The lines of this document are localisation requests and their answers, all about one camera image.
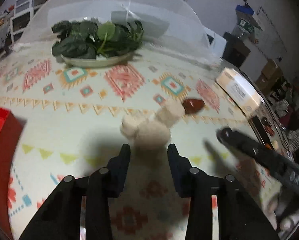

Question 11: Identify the dark red jujube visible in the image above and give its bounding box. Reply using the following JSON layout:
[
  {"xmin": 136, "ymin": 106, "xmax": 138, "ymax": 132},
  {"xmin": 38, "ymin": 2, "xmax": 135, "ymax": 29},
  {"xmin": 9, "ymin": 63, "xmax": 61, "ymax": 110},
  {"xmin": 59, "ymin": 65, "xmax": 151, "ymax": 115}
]
[{"xmin": 182, "ymin": 98, "xmax": 205, "ymax": 114}]

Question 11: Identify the white tissue box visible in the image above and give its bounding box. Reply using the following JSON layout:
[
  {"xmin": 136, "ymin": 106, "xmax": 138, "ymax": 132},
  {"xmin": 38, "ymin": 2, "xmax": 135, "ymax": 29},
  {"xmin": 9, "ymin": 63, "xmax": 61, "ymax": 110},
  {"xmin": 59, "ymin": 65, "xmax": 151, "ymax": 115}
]
[{"xmin": 216, "ymin": 68, "xmax": 264, "ymax": 117}]

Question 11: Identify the red shallow tray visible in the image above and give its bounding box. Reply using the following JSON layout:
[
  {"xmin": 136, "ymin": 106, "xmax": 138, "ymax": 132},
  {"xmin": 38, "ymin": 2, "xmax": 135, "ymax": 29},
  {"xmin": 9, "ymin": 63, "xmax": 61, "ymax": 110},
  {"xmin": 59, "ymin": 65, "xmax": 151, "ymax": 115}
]
[{"xmin": 0, "ymin": 107, "xmax": 23, "ymax": 239}]

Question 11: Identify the plate of spinach leaves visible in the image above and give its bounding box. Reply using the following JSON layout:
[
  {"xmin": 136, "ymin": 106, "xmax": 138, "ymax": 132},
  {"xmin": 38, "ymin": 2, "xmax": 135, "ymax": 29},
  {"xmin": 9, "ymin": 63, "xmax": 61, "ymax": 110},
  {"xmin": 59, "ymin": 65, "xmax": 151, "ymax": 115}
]
[{"xmin": 51, "ymin": 18, "xmax": 144, "ymax": 68}]

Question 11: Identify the water dispenser bottle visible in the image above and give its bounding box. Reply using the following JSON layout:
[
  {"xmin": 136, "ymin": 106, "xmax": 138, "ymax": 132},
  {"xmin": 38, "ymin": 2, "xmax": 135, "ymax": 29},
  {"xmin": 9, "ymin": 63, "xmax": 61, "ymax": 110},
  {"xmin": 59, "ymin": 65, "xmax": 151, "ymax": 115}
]
[{"xmin": 231, "ymin": 3, "xmax": 255, "ymax": 41}]

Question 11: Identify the white mesh food cover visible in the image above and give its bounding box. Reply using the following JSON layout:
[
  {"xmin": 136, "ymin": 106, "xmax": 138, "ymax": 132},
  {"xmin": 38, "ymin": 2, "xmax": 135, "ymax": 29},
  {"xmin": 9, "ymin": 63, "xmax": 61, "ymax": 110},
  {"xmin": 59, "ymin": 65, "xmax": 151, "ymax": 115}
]
[{"xmin": 12, "ymin": 0, "xmax": 222, "ymax": 66}]

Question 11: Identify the white plastic drawer cabinet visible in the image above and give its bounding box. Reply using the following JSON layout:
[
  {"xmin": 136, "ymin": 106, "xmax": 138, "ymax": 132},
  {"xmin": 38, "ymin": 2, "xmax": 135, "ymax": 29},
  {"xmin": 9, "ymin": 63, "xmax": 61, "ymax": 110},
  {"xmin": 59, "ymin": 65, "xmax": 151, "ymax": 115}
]
[{"xmin": 10, "ymin": 0, "xmax": 46, "ymax": 43}]

